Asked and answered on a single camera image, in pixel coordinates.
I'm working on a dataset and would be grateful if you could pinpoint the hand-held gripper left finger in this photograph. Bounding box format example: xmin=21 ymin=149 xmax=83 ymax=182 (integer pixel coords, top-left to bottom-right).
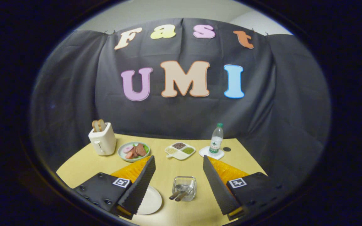
xmin=74 ymin=155 xmax=156 ymax=220

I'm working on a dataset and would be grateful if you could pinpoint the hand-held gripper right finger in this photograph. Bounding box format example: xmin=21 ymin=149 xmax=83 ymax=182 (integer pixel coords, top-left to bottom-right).
xmin=203 ymin=155 xmax=290 ymax=221

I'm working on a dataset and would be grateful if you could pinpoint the wooden handled fork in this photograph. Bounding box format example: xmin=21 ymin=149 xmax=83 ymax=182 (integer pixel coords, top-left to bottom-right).
xmin=175 ymin=180 xmax=196 ymax=202

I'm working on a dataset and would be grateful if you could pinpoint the wooden handled spoon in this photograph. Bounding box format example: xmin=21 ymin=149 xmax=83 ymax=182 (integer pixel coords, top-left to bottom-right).
xmin=169 ymin=184 xmax=190 ymax=200

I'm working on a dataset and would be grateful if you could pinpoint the large white plate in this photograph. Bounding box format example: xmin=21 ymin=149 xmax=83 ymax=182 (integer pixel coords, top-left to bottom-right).
xmin=137 ymin=185 xmax=162 ymax=215

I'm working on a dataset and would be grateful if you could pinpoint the pale green food plate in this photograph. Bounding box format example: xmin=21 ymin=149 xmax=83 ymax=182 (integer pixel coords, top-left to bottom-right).
xmin=118 ymin=142 xmax=151 ymax=162

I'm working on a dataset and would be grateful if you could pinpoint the brown meat slice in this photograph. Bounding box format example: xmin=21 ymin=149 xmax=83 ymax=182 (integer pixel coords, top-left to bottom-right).
xmin=135 ymin=143 xmax=147 ymax=157

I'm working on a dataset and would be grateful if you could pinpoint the white square coaster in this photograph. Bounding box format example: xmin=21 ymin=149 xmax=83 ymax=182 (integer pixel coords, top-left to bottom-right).
xmin=199 ymin=146 xmax=225 ymax=160

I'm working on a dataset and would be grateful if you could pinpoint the clear plastic water bottle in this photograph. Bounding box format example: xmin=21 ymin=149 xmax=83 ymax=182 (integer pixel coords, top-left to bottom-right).
xmin=209 ymin=123 xmax=224 ymax=154

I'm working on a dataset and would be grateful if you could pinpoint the white divided condiment dish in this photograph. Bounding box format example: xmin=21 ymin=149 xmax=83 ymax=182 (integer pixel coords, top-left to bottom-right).
xmin=165 ymin=142 xmax=196 ymax=160

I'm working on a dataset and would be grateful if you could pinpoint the cream toaster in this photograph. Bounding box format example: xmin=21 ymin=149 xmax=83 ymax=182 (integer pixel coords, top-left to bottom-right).
xmin=88 ymin=122 xmax=117 ymax=156

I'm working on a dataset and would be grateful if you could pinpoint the metal wire cutlery basket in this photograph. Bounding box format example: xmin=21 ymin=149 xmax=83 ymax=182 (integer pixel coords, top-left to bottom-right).
xmin=172 ymin=176 xmax=197 ymax=202

